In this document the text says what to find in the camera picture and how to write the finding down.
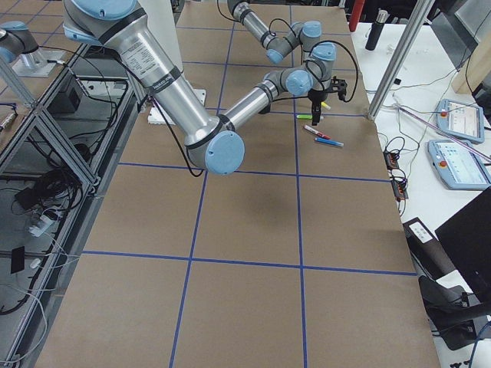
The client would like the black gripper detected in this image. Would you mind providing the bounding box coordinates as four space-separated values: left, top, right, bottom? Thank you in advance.
308 89 326 126

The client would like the green marker pen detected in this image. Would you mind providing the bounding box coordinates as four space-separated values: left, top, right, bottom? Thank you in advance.
296 114 324 120

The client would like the red capped white marker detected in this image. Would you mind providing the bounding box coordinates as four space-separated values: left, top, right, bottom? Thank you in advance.
303 124 331 140

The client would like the blue marker pen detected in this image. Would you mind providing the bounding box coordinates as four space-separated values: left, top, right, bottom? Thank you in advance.
315 137 344 147

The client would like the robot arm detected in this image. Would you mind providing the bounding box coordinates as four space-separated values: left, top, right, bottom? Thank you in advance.
63 1 336 175
227 1 322 64

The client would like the black mesh pen cup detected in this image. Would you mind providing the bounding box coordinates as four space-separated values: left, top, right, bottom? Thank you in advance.
259 106 271 115

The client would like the red bottle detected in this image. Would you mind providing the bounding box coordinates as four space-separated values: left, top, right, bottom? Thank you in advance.
348 0 365 32

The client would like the black thermos bottle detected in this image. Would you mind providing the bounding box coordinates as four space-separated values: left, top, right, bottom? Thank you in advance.
365 9 388 51

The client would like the brown paper table cover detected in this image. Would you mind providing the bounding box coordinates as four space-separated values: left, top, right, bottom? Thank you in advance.
34 0 442 368

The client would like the teach pendant far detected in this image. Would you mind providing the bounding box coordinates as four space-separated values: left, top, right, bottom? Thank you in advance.
437 99 485 144

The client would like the teach pendant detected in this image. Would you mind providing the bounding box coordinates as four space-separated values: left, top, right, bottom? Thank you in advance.
437 99 485 144
427 140 490 191

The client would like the teach pendant near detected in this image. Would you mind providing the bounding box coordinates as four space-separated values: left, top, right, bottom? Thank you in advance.
427 140 490 191

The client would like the grey aluminium frame post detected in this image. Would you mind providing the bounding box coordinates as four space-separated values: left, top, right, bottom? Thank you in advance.
367 0 435 121

